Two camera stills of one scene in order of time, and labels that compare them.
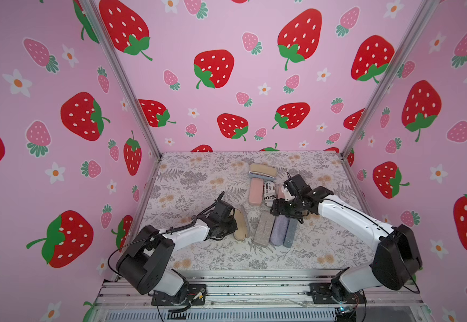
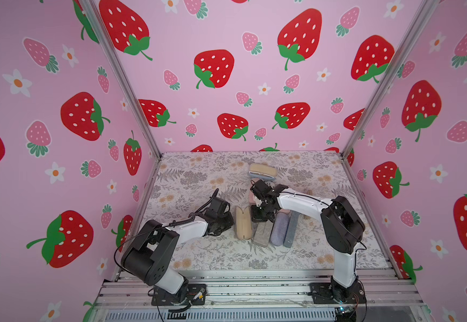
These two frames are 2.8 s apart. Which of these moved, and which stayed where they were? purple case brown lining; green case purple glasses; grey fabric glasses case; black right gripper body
Moved: black right gripper body
Stayed: purple case brown lining; grey fabric glasses case; green case purple glasses
